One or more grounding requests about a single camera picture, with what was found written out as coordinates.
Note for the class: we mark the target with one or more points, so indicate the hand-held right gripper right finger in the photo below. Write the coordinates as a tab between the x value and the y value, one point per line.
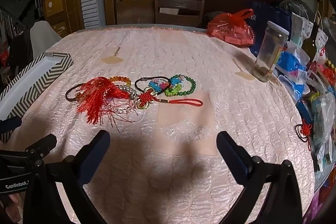
225	145

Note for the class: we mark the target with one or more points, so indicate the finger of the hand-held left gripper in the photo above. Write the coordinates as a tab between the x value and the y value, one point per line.
42	145
10	124

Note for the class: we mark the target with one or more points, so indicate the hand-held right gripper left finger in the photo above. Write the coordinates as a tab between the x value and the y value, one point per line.
103	144

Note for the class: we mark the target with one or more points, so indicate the red tassel knot ornament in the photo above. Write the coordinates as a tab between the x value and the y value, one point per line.
99	92

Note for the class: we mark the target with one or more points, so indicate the chevron striped gift box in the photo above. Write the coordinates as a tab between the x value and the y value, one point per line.
39	74

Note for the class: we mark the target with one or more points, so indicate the person's left hand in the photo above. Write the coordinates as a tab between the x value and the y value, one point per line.
11	209

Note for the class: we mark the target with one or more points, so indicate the beige tape patch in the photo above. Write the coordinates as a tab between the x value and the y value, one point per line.
245	75
109	59

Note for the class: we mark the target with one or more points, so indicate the small red knot ornament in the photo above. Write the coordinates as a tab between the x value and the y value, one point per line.
305	130

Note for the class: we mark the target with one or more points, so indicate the white covered chair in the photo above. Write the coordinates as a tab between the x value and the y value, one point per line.
43	37

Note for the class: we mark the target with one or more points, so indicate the glass jar white lid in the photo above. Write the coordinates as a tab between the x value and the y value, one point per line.
267	56

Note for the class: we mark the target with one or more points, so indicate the pile of plastic packets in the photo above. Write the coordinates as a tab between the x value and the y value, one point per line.
323	113

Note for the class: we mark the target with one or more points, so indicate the stair railing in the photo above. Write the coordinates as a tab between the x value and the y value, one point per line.
10	22

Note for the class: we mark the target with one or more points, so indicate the blue plastic packet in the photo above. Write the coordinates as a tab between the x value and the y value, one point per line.
291	61

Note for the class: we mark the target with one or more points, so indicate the red plastic bag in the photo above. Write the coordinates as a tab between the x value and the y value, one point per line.
228	27

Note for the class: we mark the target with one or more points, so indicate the dark wine bottle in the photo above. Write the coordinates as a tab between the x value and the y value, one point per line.
311	45

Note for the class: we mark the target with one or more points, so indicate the white paper bag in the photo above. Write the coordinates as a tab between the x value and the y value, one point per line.
298	27

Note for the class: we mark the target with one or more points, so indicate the wooden chair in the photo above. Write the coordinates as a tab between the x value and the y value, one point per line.
178	5

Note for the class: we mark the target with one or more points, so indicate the black plastic bag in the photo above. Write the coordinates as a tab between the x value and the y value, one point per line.
294	5

